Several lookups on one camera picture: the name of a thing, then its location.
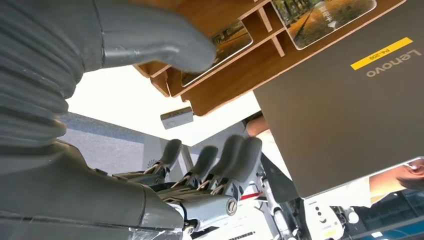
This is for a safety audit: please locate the brown wooden card organizer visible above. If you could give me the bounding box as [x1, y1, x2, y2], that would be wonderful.
[129, 0, 408, 117]

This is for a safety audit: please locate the person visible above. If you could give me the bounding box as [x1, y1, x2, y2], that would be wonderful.
[245, 112, 424, 209]

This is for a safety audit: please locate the small dark USB hub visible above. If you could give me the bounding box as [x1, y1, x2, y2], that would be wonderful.
[160, 106, 195, 130]

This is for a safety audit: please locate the white background machine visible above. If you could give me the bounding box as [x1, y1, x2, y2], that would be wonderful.
[303, 198, 347, 240]

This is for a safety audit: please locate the grey Lenovo laptop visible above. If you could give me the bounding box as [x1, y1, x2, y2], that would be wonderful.
[253, 0, 424, 200]

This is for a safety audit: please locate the chrome stanchion post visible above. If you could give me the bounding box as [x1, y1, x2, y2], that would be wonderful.
[180, 145, 196, 173]

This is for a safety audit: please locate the silver background frame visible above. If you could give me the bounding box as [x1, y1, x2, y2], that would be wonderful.
[258, 167, 296, 240]

